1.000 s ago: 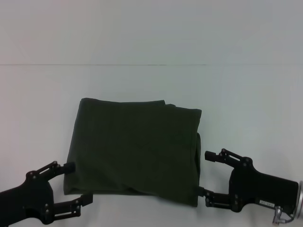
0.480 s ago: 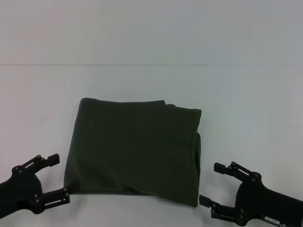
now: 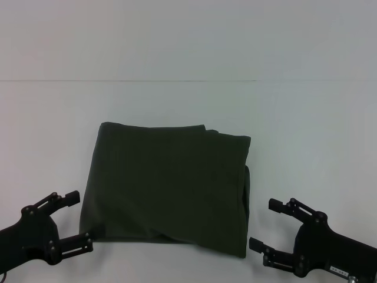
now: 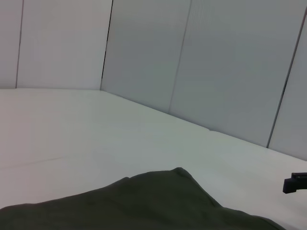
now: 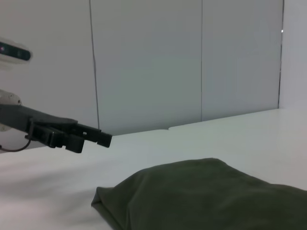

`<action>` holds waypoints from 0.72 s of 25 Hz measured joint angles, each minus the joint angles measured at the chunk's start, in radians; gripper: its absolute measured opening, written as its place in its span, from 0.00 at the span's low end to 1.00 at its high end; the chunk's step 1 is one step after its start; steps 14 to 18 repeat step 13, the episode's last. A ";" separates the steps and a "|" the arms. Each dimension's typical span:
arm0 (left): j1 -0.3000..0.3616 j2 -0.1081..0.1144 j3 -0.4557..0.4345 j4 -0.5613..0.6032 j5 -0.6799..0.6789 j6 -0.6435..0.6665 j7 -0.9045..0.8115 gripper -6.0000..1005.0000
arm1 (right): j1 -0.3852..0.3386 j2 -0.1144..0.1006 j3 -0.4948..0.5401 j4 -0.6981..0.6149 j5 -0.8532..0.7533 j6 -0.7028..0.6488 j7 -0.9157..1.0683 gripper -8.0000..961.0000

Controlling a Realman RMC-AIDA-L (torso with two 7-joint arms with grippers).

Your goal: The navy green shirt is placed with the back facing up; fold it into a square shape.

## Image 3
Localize dark green t-shirt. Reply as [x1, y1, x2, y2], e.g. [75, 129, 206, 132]
[79, 121, 253, 260]

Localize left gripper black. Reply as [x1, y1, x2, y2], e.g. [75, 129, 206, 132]
[0, 190, 94, 271]

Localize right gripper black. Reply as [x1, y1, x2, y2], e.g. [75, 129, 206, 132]
[249, 197, 377, 279]

